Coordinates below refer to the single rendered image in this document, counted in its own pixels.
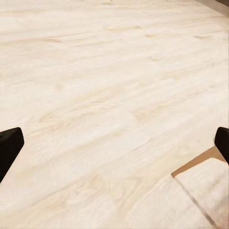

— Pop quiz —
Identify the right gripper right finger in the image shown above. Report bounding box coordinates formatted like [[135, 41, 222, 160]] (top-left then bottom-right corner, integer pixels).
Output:
[[214, 126, 229, 165]]

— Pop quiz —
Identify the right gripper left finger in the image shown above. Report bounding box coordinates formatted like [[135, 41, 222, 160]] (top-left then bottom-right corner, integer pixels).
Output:
[[0, 127, 24, 183]]

